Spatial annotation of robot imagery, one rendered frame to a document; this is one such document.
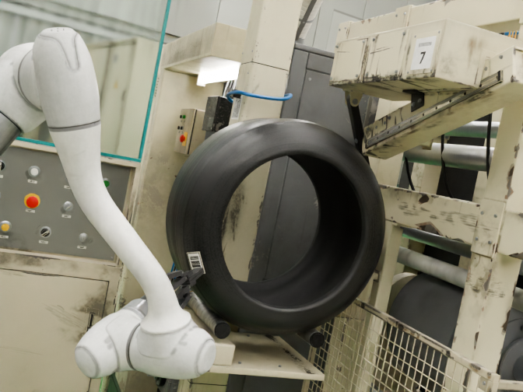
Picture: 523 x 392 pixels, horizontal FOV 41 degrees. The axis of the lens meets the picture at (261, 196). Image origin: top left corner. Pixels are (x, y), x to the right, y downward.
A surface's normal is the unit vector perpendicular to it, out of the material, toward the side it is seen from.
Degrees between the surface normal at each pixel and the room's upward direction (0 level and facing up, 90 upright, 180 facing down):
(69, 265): 90
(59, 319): 90
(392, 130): 90
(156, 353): 101
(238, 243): 90
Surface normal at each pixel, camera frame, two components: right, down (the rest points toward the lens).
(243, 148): -0.15, -0.53
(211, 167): -0.32, -0.36
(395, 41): -0.92, -0.16
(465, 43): 0.33, 0.11
